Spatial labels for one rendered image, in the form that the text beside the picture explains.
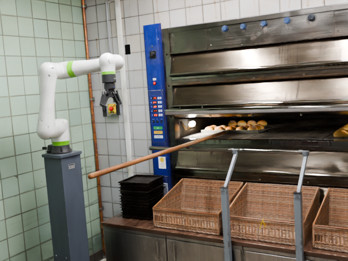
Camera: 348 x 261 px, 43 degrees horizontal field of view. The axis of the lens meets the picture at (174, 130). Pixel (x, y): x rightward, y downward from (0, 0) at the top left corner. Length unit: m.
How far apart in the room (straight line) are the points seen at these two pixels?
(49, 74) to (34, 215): 1.28
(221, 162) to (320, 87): 0.96
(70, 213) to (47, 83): 0.95
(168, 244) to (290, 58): 1.61
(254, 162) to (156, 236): 0.93
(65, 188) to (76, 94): 1.13
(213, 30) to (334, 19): 0.90
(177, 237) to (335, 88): 1.53
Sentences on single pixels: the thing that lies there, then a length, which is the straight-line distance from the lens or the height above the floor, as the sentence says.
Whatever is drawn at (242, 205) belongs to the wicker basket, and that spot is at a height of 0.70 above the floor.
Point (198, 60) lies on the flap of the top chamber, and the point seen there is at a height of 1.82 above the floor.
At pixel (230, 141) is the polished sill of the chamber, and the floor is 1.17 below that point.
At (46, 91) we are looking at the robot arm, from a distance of 3.07.
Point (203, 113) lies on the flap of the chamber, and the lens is 3.38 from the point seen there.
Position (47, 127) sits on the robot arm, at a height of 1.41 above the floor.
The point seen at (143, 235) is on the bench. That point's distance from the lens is 3.43.
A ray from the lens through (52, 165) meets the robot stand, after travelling 3.27.
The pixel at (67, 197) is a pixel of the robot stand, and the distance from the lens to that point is 3.26.
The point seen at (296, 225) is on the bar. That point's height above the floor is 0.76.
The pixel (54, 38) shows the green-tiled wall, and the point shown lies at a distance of 3.95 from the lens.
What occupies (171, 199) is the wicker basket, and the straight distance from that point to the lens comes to 3.57.
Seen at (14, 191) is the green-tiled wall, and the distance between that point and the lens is 3.63.
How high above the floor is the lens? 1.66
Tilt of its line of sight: 6 degrees down
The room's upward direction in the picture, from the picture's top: 4 degrees counter-clockwise
